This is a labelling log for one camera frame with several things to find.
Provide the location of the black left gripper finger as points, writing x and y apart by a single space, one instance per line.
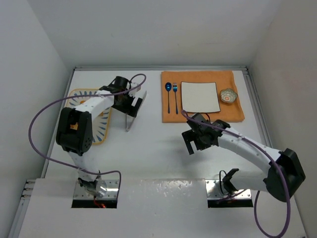
137 102
130 111

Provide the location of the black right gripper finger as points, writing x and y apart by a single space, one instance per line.
189 147
200 145

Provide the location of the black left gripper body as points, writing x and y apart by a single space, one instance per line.
129 109

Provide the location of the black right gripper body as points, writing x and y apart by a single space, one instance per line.
191 134

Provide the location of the metal serving tongs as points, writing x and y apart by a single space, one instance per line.
130 120

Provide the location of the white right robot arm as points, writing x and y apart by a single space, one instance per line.
281 171

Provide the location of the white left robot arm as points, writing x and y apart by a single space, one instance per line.
75 127

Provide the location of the blue patterned serving tray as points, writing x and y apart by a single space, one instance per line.
100 123

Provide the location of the blue metal spoon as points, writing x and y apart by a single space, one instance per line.
168 88

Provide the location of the white square plate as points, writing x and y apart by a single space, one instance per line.
199 97

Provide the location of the blue metal fork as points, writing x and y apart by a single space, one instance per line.
175 89

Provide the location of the orange cloth placemat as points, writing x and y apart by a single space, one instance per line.
223 79

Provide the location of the small flower-shaped sauce dish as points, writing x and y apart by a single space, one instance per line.
228 95

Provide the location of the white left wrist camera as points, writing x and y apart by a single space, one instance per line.
134 88

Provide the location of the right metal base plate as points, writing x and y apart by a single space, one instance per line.
216 199

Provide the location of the metal base plate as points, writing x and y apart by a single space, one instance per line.
216 199
106 197

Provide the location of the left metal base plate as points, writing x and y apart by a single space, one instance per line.
106 197

